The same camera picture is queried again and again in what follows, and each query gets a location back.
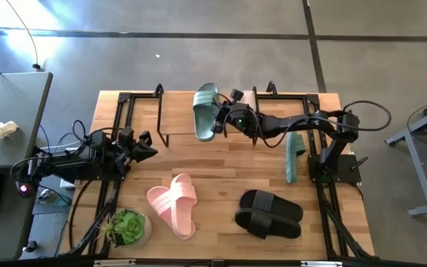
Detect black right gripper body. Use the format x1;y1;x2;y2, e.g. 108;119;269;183
216;102;261;140

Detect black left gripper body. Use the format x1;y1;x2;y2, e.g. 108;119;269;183
113;126;142;178

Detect green rubber slide sandal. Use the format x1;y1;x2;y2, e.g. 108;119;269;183
192;82;220;143
285;131;307;185

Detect potted green succulent plant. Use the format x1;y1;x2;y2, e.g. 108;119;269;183
96;208;153;248

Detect grey computer mouse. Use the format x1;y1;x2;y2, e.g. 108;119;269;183
37;188;58;205

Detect black device with indicator light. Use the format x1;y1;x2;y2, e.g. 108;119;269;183
14;179;39;199

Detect grey desk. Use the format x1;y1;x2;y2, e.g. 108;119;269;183
0;71;54;263

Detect crumpled white cloth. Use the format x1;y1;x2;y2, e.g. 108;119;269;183
0;120;19;144

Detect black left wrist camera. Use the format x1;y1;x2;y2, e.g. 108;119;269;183
138;130;153;147

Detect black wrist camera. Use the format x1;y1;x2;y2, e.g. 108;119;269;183
138;130;153;147
229;88;245;104

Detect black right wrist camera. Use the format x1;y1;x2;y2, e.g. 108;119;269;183
229;88;245;104

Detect wooden shelf with black frame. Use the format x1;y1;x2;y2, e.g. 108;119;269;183
156;83;263;148

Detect black aluminium rig frame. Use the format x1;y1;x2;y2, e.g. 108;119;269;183
63;80;377;260

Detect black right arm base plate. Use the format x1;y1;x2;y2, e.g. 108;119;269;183
307;153;363;185

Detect thin black floor cable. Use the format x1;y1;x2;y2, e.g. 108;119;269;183
4;0;42;72

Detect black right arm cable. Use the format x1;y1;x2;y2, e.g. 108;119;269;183
305;99;393;133

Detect grey metal table frame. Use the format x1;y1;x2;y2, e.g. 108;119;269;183
384;92;427;218

